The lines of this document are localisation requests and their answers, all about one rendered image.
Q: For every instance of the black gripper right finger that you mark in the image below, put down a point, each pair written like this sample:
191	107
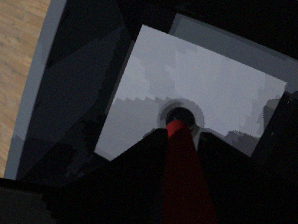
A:
242	190

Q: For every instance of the red peg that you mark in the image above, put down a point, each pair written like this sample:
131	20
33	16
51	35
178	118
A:
185	196

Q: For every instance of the grey flat plate with hole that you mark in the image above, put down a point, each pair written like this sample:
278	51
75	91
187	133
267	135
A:
228	99

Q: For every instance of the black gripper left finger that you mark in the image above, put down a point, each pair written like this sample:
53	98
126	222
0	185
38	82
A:
124	191

